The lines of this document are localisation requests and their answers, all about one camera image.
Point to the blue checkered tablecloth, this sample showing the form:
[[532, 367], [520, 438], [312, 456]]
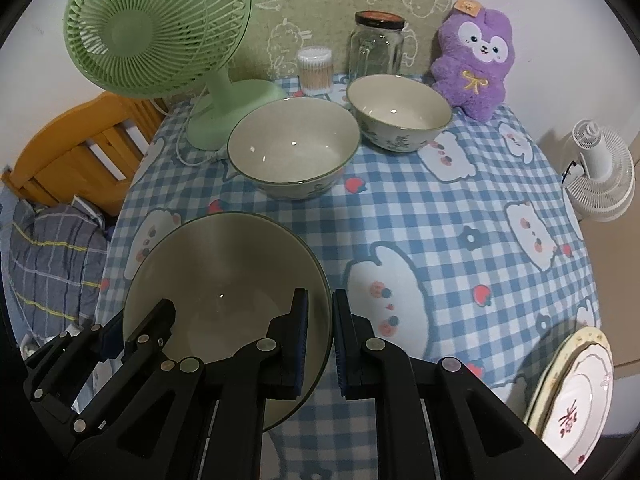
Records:
[[467, 248]]

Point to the cream ceramic bowl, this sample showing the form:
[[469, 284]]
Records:
[[228, 275], [397, 114], [294, 149]]

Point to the glass jar black lid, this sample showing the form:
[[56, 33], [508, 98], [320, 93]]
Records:
[[375, 45]]

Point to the wooden bed headboard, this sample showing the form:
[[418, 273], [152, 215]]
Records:
[[85, 152]]

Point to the cream plate underneath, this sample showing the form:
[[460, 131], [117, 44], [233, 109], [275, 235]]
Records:
[[539, 408]]

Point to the green desk fan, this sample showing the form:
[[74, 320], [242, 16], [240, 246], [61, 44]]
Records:
[[148, 49]]

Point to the grey plaid pillow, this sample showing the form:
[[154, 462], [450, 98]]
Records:
[[56, 258]]

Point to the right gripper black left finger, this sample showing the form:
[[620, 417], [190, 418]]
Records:
[[124, 410]]

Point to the olive cartoon print mat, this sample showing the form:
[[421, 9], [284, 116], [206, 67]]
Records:
[[279, 28]]

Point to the white red patterned plate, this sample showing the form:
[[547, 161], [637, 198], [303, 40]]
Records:
[[580, 407]]

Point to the cotton swab container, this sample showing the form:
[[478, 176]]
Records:
[[315, 70]]

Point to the purple plush bunny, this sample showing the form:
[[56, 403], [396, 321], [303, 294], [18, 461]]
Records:
[[476, 54]]

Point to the white floor fan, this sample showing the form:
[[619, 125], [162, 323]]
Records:
[[599, 175]]

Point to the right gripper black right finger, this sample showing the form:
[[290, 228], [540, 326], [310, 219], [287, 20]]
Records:
[[433, 420]]

